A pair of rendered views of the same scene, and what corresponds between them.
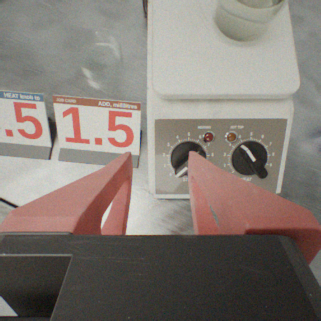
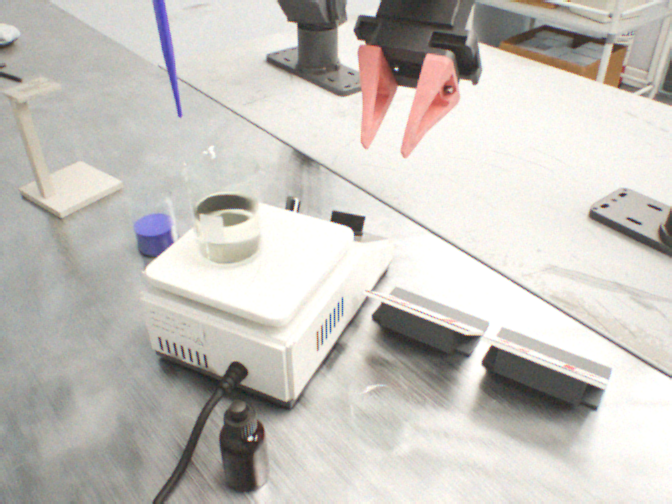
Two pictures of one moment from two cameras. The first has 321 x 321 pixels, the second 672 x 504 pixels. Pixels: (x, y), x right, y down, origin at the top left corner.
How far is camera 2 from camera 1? 51 cm
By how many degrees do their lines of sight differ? 65
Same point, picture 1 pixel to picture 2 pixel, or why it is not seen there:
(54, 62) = (465, 445)
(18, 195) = (547, 311)
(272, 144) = not seen: hidden behind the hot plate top
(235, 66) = (268, 223)
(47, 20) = not seen: outside the picture
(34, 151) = (519, 339)
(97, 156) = (437, 308)
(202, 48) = (285, 243)
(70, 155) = (472, 320)
